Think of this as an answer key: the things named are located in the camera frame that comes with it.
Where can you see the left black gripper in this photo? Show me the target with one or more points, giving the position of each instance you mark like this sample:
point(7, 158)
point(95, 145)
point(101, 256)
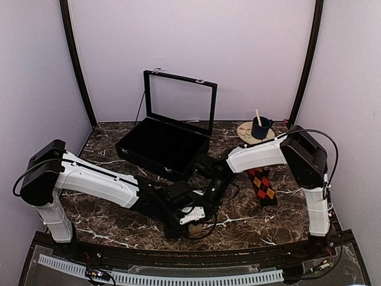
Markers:
point(172, 235)

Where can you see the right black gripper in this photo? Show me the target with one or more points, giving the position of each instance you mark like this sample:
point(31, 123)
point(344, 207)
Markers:
point(210, 207)

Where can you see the brown ribbed sock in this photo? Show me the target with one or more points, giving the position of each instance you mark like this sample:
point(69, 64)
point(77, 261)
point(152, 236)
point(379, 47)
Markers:
point(195, 231)

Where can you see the argyle patterned sock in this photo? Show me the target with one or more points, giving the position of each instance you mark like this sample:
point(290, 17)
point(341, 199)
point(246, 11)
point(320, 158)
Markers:
point(266, 194)

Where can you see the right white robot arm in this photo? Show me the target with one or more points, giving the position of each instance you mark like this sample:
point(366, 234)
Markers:
point(305, 157)

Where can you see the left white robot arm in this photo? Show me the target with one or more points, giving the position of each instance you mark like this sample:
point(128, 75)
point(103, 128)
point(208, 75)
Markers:
point(54, 169)

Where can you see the black display box with lid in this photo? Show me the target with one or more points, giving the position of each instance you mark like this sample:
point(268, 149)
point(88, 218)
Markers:
point(177, 127)

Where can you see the beige patterned saucer plate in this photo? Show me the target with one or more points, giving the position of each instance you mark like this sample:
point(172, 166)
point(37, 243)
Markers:
point(244, 133)

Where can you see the dark blue mug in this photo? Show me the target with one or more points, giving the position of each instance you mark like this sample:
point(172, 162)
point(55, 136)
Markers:
point(261, 131)

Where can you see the wooden stick in mug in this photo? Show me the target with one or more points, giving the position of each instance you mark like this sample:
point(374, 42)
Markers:
point(258, 117)

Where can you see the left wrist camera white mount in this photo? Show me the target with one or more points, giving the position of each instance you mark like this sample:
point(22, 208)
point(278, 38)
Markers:
point(192, 214)

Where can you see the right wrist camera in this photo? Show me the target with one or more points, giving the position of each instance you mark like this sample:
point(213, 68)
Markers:
point(210, 167)

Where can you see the black front rail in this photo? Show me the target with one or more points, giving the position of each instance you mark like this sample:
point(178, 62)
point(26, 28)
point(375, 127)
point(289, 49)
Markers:
point(281, 255)

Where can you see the white slotted cable duct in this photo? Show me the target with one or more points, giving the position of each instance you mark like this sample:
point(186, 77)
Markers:
point(159, 277)

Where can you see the left black corner post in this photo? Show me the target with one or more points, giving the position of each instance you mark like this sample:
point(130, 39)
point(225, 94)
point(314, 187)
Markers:
point(75, 61)

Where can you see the black corner post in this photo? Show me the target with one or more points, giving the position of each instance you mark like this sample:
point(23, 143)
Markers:
point(75, 61)
point(308, 62)

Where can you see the right black corner post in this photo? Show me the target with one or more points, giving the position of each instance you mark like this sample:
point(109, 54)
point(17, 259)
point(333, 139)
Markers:
point(308, 62)

